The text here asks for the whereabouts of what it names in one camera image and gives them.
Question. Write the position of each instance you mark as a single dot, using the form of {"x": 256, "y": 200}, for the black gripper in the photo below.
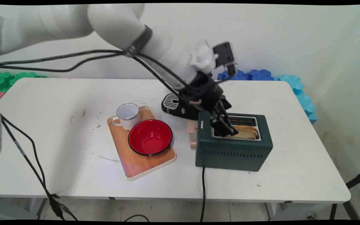
{"x": 205, "y": 93}

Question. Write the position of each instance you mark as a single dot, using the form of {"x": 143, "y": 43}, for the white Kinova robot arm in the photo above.
{"x": 73, "y": 22}

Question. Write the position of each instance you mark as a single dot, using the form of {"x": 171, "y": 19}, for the toasted bread slice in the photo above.
{"x": 247, "y": 133}

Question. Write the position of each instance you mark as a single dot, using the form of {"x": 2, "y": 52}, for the dark green toaster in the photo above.
{"x": 233, "y": 153}

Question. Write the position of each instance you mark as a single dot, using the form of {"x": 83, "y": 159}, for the beige toaster lever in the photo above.
{"x": 192, "y": 126}

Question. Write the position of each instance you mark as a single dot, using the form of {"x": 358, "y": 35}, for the beige toaster knob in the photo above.
{"x": 193, "y": 144}

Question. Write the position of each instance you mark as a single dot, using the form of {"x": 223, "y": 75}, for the dark blue foam mat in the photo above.
{"x": 234, "y": 75}
{"x": 261, "y": 75}

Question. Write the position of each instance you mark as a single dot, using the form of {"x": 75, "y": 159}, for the black coffee machine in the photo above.
{"x": 175, "y": 106}

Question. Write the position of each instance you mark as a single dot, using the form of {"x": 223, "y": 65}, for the red bowl black rim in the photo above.
{"x": 150, "y": 137}

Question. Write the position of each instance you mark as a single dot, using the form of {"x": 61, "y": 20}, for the cyan foam mat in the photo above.
{"x": 303, "y": 97}

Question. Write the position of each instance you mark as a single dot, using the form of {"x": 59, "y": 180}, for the wooden tray cream rim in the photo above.
{"x": 139, "y": 164}

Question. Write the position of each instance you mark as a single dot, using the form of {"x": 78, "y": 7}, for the white enamel mug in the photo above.
{"x": 128, "y": 115}

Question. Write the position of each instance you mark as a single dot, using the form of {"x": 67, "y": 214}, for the black tripod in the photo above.
{"x": 355, "y": 181}

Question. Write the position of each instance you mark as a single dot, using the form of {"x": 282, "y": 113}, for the green foam mat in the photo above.
{"x": 5, "y": 79}

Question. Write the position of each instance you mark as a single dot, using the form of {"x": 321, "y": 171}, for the black wrist camera white mount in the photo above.
{"x": 223, "y": 56}

